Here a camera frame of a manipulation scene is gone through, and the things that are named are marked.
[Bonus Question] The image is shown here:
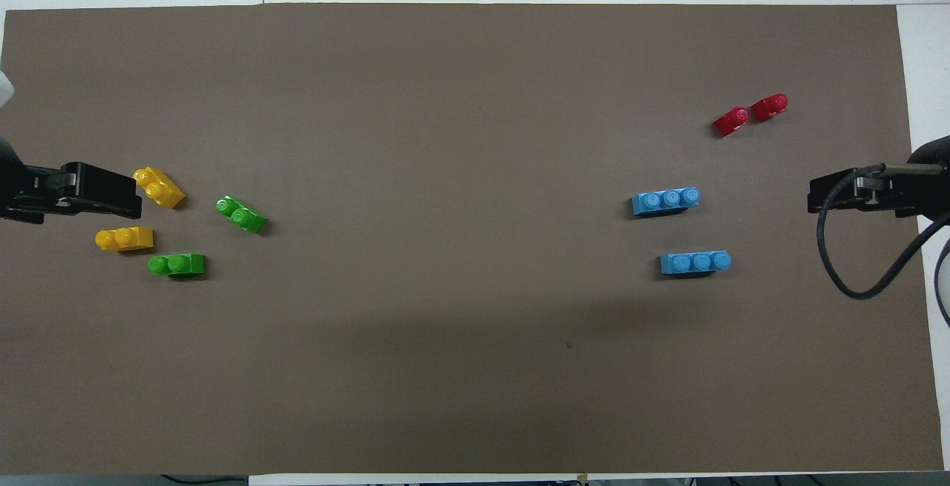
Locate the blue three-stud toy block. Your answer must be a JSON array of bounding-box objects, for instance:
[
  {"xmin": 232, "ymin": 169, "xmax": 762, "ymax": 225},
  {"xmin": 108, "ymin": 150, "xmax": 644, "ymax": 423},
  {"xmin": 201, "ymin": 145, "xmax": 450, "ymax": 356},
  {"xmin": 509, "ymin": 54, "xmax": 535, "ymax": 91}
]
[
  {"xmin": 660, "ymin": 250, "xmax": 733, "ymax": 276},
  {"xmin": 631, "ymin": 186, "xmax": 701, "ymax": 218}
]

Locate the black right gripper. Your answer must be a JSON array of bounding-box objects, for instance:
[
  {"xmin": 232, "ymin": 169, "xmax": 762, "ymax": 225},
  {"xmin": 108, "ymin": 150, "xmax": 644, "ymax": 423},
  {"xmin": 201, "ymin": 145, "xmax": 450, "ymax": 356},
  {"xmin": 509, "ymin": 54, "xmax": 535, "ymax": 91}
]
[{"xmin": 807, "ymin": 139, "xmax": 950, "ymax": 220}]

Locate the brown table mat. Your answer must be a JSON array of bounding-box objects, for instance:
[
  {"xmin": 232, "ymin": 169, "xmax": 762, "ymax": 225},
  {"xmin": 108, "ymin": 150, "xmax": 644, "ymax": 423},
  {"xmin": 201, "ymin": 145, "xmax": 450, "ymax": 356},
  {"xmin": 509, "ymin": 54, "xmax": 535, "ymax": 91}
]
[{"xmin": 0, "ymin": 2, "xmax": 945, "ymax": 476}]

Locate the red one-stud toy block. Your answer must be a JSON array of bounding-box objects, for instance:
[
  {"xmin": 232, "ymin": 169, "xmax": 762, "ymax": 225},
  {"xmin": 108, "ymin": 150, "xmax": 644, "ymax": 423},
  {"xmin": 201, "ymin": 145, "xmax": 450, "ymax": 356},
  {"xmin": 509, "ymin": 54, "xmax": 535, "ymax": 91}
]
[
  {"xmin": 713, "ymin": 106, "xmax": 750, "ymax": 138},
  {"xmin": 750, "ymin": 93, "xmax": 789, "ymax": 123}
]

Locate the yellow two-stud toy block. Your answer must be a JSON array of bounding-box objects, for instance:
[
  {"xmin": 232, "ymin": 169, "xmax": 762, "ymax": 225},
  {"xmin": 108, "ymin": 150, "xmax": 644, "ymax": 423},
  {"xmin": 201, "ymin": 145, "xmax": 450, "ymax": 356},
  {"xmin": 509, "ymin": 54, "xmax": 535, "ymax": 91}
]
[
  {"xmin": 95, "ymin": 226, "xmax": 154, "ymax": 252},
  {"xmin": 132, "ymin": 166, "xmax": 186, "ymax": 210}
]

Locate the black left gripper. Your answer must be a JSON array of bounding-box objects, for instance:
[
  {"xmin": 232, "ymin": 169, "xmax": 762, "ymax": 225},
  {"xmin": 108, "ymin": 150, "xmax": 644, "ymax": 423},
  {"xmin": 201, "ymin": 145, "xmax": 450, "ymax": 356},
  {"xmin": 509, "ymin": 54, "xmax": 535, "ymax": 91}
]
[{"xmin": 0, "ymin": 137, "xmax": 143, "ymax": 225}]

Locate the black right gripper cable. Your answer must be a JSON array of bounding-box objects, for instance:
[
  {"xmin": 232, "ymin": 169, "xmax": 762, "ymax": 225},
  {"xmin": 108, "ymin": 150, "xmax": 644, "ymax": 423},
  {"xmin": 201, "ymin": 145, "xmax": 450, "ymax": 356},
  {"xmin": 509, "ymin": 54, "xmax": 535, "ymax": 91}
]
[{"xmin": 816, "ymin": 163, "xmax": 950, "ymax": 301}]

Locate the green two-stud toy block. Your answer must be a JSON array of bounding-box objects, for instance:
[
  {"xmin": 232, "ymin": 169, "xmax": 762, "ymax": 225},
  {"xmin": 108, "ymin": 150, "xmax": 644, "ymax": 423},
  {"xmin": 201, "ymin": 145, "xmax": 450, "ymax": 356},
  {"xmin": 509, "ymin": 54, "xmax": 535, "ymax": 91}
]
[
  {"xmin": 148, "ymin": 252, "xmax": 206, "ymax": 278},
  {"xmin": 215, "ymin": 196, "xmax": 268, "ymax": 234}
]

